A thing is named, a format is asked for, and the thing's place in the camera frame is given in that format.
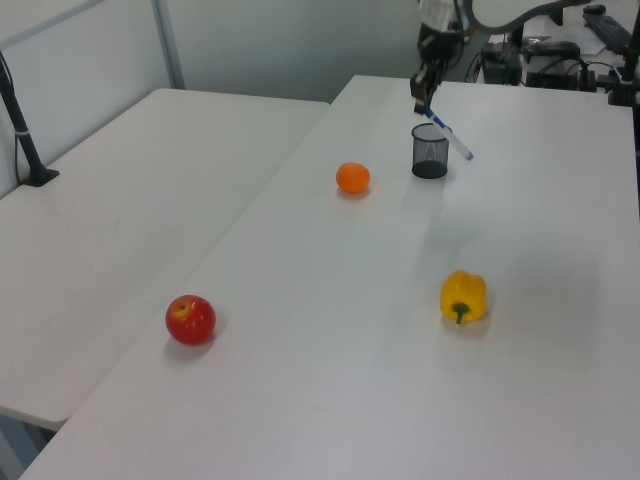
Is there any black keyboard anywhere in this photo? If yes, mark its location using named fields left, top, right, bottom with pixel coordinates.
left=581, top=10, right=634, bottom=52

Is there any black handheld device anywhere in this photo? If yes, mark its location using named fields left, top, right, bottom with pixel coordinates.
left=522, top=41, right=582, bottom=64

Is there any black camera pole with base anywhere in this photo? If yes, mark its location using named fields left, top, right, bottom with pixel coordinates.
left=0, top=49, right=61, bottom=188

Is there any black mesh pen cup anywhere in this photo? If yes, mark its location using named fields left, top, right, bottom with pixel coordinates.
left=410, top=122, right=450, bottom=179

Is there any black clamp stand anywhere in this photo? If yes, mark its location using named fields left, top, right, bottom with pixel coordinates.
left=606, top=7, right=640, bottom=107

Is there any black electronics box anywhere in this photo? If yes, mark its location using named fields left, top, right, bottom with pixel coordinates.
left=524, top=58, right=597, bottom=92

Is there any black square box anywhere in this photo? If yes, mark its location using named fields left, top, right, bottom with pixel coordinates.
left=480, top=41, right=523, bottom=85

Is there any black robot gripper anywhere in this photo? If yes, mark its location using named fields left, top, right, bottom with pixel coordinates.
left=409, top=20, right=467, bottom=115

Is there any orange tangerine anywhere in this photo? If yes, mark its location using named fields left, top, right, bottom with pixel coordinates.
left=335, top=161, right=372, bottom=195

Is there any blue and white marker pen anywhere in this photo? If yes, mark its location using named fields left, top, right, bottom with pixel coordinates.
left=423, top=104, right=475, bottom=162

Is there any black cable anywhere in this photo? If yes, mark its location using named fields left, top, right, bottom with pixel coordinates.
left=466, top=49, right=484, bottom=84

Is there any yellow bell pepper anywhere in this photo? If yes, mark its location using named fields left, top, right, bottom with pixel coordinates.
left=439, top=269, right=488, bottom=326

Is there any red apple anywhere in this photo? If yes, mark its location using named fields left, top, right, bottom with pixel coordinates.
left=165, top=294, right=218, bottom=346

